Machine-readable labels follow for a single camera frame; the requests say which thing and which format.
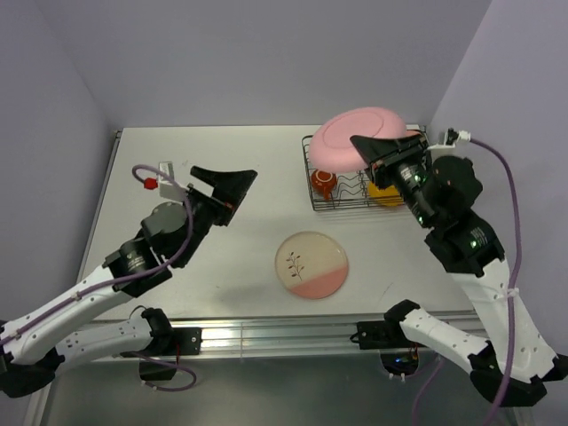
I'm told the aluminium table rail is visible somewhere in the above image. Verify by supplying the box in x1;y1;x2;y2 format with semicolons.
42;310;489;363

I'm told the yellow bowl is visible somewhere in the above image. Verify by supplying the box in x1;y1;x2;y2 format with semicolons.
367;182;404;208

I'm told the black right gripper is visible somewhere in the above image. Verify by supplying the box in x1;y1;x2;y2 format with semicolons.
346;131;433;226

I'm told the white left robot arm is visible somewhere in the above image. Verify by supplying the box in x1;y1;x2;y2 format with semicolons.
1;164;257;398

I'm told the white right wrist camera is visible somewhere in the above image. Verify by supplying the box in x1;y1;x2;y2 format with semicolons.
429;128;471;151

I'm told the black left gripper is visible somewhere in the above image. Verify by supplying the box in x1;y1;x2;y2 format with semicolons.
174;166;256;265

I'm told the orange and black teacup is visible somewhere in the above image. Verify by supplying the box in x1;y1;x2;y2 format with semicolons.
310;170;337;201

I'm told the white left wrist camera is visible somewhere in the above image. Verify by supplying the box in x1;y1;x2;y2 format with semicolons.
142;162;185;202

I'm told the black wire dish rack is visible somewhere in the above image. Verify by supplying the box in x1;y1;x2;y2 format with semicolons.
302;135;404;212

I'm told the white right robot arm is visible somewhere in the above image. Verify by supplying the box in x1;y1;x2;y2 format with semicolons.
350;134;567;407

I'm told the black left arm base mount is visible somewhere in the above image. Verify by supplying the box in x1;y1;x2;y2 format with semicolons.
122;327;202;388

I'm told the cream and pink floral plate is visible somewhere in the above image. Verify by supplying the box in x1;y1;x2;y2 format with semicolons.
274;231;349;300

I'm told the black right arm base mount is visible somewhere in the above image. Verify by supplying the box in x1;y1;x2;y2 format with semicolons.
350;320;419;375

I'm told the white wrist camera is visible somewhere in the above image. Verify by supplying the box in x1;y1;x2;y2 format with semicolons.
142;162;185;202
429;128;471;151

